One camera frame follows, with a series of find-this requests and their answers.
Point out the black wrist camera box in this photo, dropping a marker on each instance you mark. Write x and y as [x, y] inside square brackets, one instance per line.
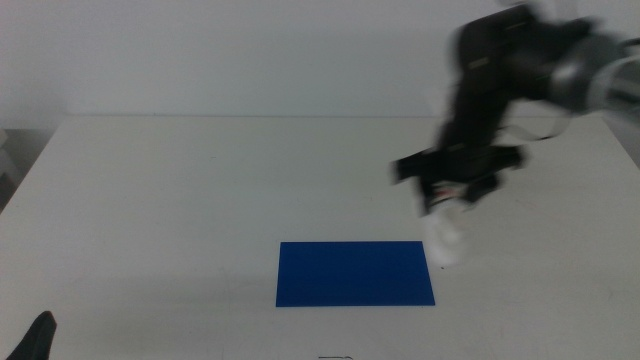
[495, 42]

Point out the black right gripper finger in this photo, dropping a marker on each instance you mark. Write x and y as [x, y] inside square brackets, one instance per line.
[431, 196]
[481, 188]

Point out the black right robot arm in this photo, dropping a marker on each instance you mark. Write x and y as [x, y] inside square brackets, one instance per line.
[580, 70]

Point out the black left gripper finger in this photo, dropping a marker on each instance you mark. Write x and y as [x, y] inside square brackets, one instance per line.
[36, 340]

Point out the blue rectangular mat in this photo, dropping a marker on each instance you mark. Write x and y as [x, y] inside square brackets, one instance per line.
[350, 275]

